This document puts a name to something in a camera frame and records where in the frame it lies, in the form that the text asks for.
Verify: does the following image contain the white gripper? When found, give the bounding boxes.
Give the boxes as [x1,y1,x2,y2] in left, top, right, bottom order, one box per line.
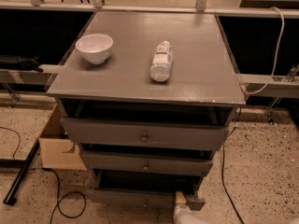
[173,191,192,224]

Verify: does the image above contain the grey bottom drawer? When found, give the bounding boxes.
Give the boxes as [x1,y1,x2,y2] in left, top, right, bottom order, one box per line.
[88,169,206,210]

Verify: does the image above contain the grey drawer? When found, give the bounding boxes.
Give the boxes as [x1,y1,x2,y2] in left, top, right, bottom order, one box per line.
[81,151,212,176]
[88,169,206,210]
[61,118,228,150]

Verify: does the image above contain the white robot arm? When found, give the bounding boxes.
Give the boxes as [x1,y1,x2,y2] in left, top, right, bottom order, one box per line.
[173,191,299,224]

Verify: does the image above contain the grey middle drawer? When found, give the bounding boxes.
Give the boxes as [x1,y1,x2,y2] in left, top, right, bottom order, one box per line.
[81,151,212,176]

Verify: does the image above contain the grey drawer cabinet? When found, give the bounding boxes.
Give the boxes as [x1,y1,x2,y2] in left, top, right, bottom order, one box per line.
[46,10,247,196]

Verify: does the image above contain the grey top drawer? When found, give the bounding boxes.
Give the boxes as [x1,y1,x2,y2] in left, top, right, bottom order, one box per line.
[61,118,228,150]

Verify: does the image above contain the cardboard box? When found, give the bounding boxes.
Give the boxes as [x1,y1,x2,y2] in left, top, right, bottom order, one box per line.
[38,105,86,171]

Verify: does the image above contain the clear plastic water bottle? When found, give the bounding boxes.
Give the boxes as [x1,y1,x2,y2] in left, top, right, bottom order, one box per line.
[149,41,173,82]

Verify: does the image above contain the black metal bar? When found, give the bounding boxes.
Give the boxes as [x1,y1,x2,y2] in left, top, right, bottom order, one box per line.
[0,140,39,205]

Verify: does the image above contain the white bowl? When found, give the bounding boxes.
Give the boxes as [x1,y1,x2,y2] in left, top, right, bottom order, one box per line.
[76,34,113,64]

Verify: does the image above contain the black floor cable right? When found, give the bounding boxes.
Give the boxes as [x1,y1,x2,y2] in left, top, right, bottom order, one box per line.
[219,107,246,224]

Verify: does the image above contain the black floor cable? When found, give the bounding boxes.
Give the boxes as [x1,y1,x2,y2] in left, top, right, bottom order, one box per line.
[43,167,87,224]
[219,107,246,224]

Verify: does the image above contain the black floor cable left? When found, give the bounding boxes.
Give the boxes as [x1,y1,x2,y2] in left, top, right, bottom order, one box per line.
[43,167,87,224]

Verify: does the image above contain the black bag on rail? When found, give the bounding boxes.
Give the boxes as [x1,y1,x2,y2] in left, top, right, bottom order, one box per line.
[0,55,44,73]

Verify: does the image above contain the white cable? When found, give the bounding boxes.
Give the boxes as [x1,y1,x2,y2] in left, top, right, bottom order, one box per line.
[241,6,286,96]

